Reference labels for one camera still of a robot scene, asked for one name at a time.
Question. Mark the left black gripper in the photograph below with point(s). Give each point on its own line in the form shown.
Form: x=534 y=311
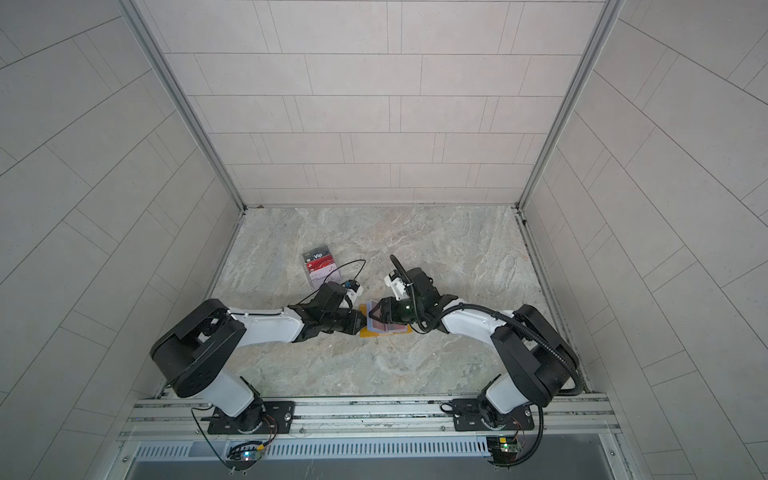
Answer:
x=355 y=326

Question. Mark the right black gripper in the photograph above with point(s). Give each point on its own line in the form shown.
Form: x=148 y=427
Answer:
x=388 y=305

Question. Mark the yellow leather card holder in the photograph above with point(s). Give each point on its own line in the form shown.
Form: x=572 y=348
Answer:
x=375 y=328

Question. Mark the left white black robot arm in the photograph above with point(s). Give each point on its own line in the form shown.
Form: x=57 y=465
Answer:
x=192 y=355

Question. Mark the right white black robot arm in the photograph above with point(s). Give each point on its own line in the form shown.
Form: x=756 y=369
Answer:
x=539 y=363

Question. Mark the white pink card in box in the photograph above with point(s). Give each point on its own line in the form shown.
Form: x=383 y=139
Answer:
x=328 y=274

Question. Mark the clear acrylic card box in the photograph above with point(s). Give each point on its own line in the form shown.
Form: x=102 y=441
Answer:
x=320 y=248

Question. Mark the red card in box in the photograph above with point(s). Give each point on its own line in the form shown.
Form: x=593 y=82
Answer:
x=316 y=260

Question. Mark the white vent grille strip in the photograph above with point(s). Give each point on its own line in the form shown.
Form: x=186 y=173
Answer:
x=328 y=448

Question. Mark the left green circuit board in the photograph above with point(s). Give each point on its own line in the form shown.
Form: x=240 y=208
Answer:
x=243 y=456

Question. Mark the green circuit board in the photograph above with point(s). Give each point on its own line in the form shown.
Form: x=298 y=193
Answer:
x=504 y=451
x=243 y=456

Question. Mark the right green circuit board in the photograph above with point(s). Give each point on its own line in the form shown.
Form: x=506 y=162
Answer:
x=504 y=451

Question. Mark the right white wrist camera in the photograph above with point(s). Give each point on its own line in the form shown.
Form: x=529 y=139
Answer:
x=397 y=286

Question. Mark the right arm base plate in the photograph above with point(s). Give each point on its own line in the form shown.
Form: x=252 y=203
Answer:
x=474 y=415

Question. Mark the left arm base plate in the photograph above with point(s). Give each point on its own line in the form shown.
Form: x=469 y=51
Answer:
x=261 y=418

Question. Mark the aluminium mounting rail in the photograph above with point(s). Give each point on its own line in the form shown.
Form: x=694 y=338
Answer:
x=360 y=416

